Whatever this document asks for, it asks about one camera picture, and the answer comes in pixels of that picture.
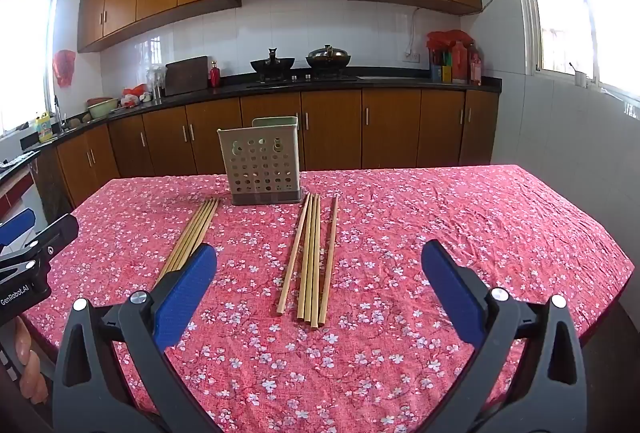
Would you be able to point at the black gas stove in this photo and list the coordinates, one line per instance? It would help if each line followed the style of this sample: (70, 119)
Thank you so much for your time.
(300, 77)

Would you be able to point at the steel faucet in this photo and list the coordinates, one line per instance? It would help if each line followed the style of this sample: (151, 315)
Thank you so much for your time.
(57, 113)

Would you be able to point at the large red bottle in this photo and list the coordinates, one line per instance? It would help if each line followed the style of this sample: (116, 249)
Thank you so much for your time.
(459, 63)

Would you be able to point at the crumpled red bag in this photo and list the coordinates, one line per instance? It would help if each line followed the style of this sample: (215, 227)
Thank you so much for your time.
(450, 38)

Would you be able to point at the black kitchen countertop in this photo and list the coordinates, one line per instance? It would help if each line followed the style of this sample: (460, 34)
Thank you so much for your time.
(400, 83)

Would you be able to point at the yellow detergent bottle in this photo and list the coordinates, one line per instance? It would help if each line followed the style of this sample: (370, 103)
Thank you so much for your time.
(44, 128)

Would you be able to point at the person's left hand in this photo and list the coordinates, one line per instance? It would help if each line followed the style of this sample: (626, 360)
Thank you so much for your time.
(32, 373)

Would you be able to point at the green bowl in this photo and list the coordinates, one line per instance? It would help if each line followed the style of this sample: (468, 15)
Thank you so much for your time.
(102, 109)

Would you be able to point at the black wok with lid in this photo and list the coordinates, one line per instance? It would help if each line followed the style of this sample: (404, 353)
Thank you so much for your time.
(327, 58)

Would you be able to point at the red white plastic bag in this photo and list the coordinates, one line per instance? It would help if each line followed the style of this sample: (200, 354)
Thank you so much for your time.
(132, 95)

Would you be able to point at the white cup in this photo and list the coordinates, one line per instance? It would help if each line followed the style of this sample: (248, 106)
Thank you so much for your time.
(580, 79)

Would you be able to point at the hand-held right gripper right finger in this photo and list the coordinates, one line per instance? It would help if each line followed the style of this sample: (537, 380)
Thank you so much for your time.
(452, 288)

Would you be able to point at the black cooking pot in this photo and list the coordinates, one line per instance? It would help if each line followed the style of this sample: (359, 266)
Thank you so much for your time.
(272, 65)

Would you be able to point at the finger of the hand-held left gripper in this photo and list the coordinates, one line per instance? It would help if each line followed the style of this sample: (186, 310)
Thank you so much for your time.
(57, 233)
(15, 225)

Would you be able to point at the blue yellow box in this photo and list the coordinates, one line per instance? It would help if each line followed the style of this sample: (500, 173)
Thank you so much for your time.
(436, 73)

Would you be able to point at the brown wooden chopstick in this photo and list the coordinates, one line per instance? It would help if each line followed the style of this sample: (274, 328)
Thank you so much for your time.
(329, 258)

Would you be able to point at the grey perforated utensil holder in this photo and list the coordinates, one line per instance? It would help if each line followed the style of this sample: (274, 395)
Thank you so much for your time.
(260, 163)

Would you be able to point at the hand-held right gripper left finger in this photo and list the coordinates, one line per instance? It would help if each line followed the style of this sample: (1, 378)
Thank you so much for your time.
(185, 293)

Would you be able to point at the dark wooden cutting board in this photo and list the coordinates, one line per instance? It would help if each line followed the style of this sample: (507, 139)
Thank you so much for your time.
(186, 75)

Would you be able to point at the small red bottle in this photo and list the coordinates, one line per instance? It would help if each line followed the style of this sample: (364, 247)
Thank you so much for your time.
(215, 75)

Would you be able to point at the clear glass cups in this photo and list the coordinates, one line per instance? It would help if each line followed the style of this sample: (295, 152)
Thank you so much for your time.
(156, 83)

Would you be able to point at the white wall socket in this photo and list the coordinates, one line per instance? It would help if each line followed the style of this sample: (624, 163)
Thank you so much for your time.
(412, 57)

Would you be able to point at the red floral tablecloth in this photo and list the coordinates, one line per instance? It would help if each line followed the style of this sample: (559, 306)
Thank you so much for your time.
(400, 223)

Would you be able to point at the brown lower kitchen cabinets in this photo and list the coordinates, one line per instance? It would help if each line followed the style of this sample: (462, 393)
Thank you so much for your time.
(390, 128)

